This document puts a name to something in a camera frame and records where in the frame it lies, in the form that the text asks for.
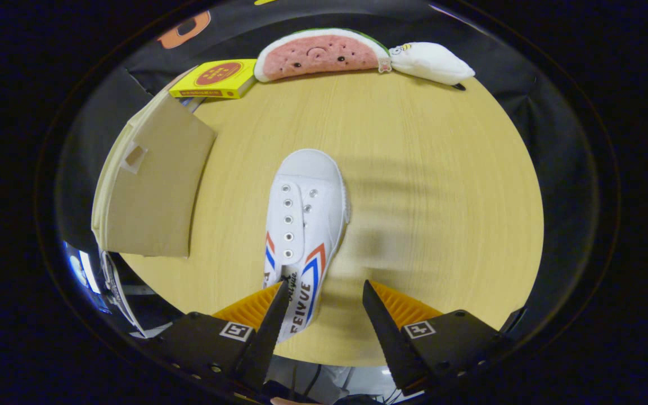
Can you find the white canvas shoe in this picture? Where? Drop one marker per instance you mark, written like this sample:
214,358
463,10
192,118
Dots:
307,225

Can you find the watermelon slice plush toy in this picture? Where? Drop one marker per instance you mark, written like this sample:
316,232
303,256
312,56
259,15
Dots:
321,56

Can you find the white plush toy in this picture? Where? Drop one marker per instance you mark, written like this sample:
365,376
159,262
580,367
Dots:
433,62

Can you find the open laptop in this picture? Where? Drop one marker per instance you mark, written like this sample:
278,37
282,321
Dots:
90,275

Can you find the cream fabric storage box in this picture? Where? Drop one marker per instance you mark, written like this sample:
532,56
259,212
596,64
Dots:
155,185

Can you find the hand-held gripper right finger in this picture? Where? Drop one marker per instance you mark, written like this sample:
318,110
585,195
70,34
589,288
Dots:
386,337

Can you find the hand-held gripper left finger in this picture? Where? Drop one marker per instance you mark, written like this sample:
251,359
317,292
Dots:
268,337

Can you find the yellow book with red circle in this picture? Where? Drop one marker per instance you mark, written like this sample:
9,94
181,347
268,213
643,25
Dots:
217,79

